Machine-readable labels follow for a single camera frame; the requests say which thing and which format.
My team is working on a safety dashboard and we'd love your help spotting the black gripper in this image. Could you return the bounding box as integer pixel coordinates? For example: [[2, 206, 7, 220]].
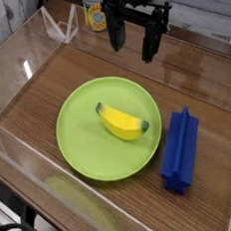
[[103, 0, 172, 64]]

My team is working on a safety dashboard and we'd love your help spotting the yellow toy banana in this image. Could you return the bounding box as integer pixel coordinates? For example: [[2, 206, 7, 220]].
[[96, 102, 149, 141]]

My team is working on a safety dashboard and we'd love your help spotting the blue cross-shaped block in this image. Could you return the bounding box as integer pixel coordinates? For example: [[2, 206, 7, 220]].
[[160, 107, 199, 195]]

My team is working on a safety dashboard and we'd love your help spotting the green round plate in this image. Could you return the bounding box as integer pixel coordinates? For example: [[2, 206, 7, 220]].
[[56, 77, 162, 181]]

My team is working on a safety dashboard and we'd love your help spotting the yellow labelled tin can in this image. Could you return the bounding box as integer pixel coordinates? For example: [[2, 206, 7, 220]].
[[83, 0, 107, 32]]

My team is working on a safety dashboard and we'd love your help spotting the clear acrylic corner bracket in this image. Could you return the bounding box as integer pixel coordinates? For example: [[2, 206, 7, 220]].
[[41, 5, 79, 44]]

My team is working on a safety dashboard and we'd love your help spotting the clear acrylic front wall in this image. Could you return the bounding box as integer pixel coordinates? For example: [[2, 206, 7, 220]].
[[0, 124, 153, 231]]

